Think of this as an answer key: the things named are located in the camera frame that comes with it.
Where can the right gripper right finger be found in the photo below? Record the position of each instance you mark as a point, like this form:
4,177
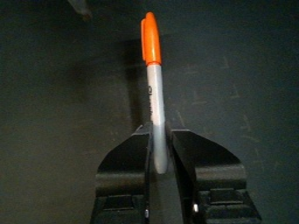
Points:
212,172

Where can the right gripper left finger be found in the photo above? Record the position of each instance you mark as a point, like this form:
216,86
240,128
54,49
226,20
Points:
124,172

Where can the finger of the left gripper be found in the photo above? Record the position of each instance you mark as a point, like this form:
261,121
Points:
80,8

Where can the grey marker pen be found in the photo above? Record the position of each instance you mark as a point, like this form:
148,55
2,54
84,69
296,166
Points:
156,110

